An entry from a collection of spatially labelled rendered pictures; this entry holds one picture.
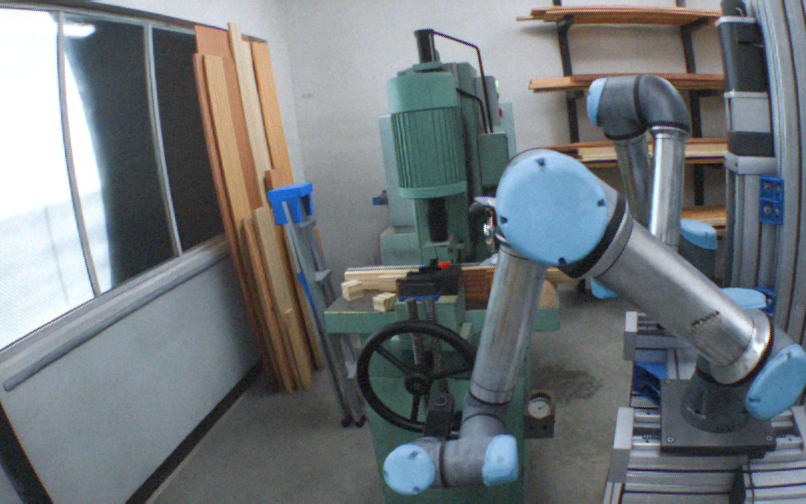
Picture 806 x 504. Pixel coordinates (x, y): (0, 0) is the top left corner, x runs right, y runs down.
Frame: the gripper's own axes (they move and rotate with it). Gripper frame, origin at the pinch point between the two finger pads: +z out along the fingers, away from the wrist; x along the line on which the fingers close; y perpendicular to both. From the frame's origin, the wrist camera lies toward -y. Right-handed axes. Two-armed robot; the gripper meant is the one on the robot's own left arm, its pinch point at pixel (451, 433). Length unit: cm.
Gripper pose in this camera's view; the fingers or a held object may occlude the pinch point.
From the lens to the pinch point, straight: 103.5
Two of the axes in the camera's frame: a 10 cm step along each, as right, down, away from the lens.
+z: 2.8, 2.6, 9.2
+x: 9.6, -0.5, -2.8
